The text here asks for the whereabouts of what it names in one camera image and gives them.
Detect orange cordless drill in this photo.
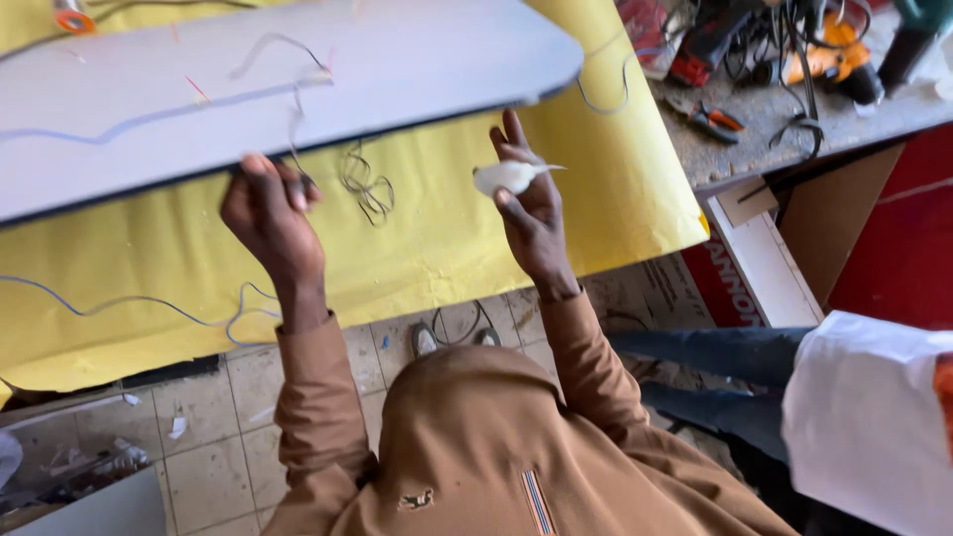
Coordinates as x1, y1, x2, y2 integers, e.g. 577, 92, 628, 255
784, 13, 887, 107

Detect yellow paper sheet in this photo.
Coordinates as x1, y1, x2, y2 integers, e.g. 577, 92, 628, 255
0, 0, 710, 397

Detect red and black power tool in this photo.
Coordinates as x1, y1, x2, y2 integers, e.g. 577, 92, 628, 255
668, 6, 754, 88

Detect white wad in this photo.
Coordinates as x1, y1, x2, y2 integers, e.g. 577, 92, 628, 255
472, 160, 567, 199

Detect tangled thin dark wire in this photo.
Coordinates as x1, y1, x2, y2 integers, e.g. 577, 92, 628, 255
338, 141, 396, 228

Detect person's brown shirt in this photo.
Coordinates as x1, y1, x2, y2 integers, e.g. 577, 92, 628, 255
261, 344, 801, 536

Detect long blue wire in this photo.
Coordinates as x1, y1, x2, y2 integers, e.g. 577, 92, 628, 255
0, 274, 284, 348

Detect short blue-grey wire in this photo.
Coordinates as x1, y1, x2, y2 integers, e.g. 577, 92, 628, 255
575, 46, 666, 117

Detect person's right hand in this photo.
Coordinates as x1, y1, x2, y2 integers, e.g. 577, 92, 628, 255
489, 109, 581, 303

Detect bundle of black cables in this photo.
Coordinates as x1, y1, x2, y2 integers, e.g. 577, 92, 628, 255
721, 0, 872, 159

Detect thin grey wire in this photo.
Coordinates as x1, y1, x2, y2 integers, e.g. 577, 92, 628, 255
227, 32, 336, 187

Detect orange tape roll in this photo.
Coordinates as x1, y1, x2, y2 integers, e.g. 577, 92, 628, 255
51, 0, 97, 35

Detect dusty workbench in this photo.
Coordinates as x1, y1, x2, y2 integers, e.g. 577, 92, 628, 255
616, 0, 953, 192

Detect red panel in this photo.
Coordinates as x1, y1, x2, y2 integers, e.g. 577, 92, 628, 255
828, 123, 953, 333

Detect person's left hand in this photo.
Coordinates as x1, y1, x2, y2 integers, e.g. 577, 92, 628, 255
220, 152, 329, 303

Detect green and black power tool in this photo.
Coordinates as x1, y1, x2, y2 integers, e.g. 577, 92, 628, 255
877, 0, 953, 92

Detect pile of scraps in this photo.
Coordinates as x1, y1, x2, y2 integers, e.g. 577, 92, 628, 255
0, 393, 151, 516

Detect white plank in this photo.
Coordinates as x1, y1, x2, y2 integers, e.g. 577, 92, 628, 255
702, 177, 825, 329

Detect red packet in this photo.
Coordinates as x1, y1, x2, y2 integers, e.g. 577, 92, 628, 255
615, 0, 673, 55

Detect small grey board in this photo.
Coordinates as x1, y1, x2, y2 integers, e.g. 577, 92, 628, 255
0, 465, 169, 536

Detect orange-handled pliers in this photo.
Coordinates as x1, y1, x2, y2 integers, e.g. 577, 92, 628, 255
687, 100, 747, 146

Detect brown cardboard panel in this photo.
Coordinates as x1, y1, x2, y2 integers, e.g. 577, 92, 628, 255
776, 141, 907, 308

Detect red printed cardboard box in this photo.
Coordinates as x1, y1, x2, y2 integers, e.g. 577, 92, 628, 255
584, 222, 769, 330

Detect black wire loop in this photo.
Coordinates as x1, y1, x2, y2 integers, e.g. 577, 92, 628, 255
431, 300, 497, 348

